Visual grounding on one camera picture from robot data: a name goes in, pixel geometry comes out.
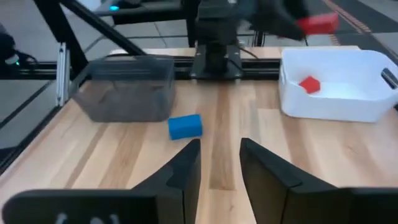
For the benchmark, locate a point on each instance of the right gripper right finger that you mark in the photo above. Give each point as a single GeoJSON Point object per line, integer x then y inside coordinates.
{"type": "Point", "coordinates": [311, 205]}

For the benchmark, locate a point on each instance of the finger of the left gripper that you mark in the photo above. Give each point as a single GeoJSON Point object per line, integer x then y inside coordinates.
{"type": "Point", "coordinates": [289, 29]}

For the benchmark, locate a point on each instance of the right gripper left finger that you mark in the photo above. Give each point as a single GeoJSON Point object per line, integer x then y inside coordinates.
{"type": "Point", "coordinates": [124, 208]}

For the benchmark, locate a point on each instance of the long red block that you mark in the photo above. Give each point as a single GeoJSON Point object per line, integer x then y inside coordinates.
{"type": "Point", "coordinates": [318, 23]}

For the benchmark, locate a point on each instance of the blue rectangular block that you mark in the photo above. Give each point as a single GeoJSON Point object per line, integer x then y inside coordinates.
{"type": "Point", "coordinates": [185, 127]}

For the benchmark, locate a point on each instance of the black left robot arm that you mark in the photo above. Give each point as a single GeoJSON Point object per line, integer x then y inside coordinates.
{"type": "Point", "coordinates": [216, 28]}

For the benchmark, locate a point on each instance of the white plastic bin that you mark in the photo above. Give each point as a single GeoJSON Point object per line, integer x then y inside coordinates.
{"type": "Point", "coordinates": [326, 105]}

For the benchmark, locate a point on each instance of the black hazard-striped floor mat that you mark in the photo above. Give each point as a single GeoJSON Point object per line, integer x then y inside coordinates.
{"type": "Point", "coordinates": [373, 12]}

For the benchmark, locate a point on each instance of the smoky dark plastic bin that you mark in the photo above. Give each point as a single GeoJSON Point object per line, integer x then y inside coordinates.
{"type": "Point", "coordinates": [124, 102]}

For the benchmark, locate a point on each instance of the black device with green light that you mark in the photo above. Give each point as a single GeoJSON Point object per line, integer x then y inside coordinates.
{"type": "Point", "coordinates": [9, 49]}

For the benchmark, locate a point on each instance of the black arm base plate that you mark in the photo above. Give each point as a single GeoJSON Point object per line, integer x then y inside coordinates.
{"type": "Point", "coordinates": [199, 71]}

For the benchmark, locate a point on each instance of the silver aluminium post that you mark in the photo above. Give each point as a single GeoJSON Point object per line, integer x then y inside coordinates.
{"type": "Point", "coordinates": [63, 74]}

